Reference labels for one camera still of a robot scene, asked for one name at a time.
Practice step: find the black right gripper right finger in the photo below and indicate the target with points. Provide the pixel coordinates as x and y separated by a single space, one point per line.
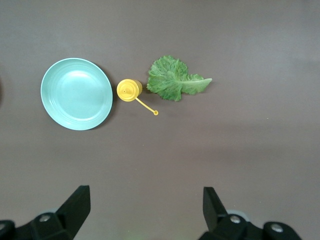
220 220

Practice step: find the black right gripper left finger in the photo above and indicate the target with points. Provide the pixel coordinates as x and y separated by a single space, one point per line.
65 217

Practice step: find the yellow mustard squeeze bottle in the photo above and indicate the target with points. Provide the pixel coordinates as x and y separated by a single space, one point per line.
128 90

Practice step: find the green lettuce leaf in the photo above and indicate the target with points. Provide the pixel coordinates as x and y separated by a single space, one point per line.
170 80

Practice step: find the mint green plate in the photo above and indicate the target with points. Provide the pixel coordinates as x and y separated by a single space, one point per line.
75 95

